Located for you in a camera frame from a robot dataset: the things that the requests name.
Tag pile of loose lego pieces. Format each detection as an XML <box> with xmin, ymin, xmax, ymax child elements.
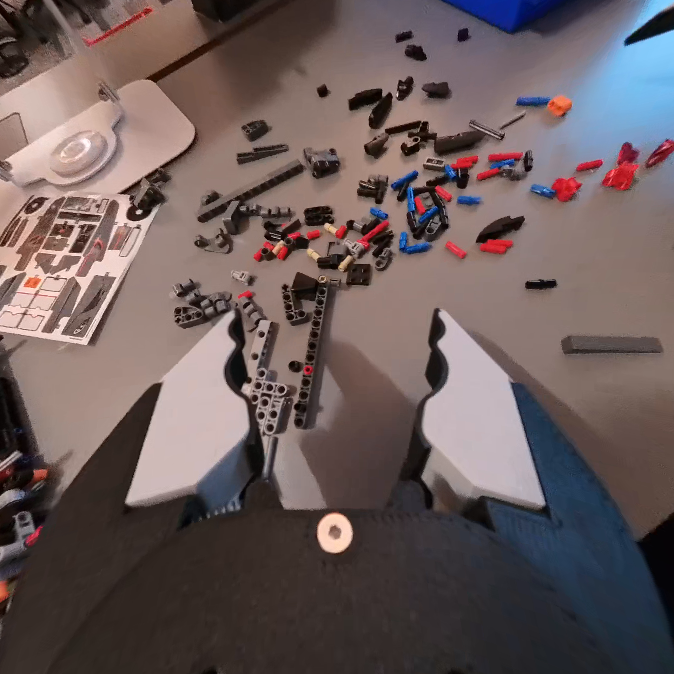
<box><xmin>171</xmin><ymin>26</ymin><xmax>674</xmax><ymax>438</ymax></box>

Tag partly built lego model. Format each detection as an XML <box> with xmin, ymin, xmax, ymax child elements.
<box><xmin>0</xmin><ymin>369</ymin><xmax>64</xmax><ymax>617</ymax></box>

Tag long dark grey lego beam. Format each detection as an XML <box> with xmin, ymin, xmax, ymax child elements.
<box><xmin>197</xmin><ymin>159</ymin><xmax>306</xmax><ymax>223</ymax></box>

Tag dark grey flat lego tile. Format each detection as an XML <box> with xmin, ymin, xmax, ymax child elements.
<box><xmin>561</xmin><ymin>335</ymin><xmax>663</xmax><ymax>355</ymax></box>

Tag white book stand base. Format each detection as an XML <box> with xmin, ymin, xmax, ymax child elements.
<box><xmin>0</xmin><ymin>79</ymin><xmax>197</xmax><ymax>189</ymax></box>

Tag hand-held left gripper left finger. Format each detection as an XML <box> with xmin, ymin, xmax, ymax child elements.
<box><xmin>124</xmin><ymin>310</ymin><xmax>265</xmax><ymax>515</ymax></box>

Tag blue plastic bin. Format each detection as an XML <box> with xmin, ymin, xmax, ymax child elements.
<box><xmin>441</xmin><ymin>0</ymin><xmax>572</xmax><ymax>33</ymax></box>

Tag long black lego beam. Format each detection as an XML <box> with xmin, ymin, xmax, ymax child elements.
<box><xmin>292</xmin><ymin>274</ymin><xmax>338</xmax><ymax>428</ymax></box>

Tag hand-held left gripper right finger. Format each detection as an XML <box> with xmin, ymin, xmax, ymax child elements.
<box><xmin>399</xmin><ymin>309</ymin><xmax>547</xmax><ymax>515</ymax></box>

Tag long light grey lego beam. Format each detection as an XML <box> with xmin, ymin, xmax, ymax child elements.
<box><xmin>246</xmin><ymin>319</ymin><xmax>280</xmax><ymax>390</ymax></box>

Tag sticker sheet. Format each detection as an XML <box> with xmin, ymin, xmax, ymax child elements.
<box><xmin>0</xmin><ymin>192</ymin><xmax>161</xmax><ymax>346</ymax></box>

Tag dark grey angled lego beam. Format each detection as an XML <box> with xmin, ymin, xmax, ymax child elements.
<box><xmin>280</xmin><ymin>283</ymin><xmax>310</xmax><ymax>325</ymax></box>

